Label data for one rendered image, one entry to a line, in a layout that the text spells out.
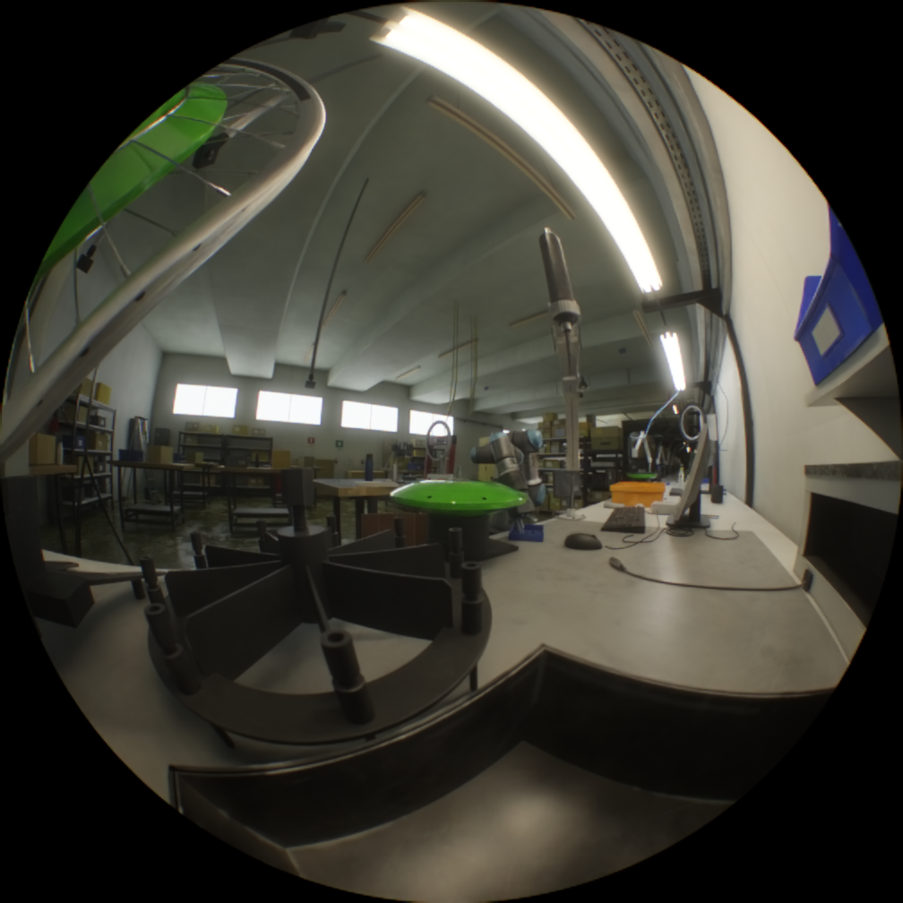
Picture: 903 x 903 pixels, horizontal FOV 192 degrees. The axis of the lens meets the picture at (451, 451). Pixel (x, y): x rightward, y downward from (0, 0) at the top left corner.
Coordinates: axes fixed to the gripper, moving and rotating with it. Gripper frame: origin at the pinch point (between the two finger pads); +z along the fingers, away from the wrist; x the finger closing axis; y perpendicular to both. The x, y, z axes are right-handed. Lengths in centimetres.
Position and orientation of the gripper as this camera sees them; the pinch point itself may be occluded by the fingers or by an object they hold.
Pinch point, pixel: (523, 537)
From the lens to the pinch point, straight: 79.3
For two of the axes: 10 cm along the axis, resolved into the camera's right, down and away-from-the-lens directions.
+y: 4.6, -4.9, -7.4
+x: 8.6, 0.4, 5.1
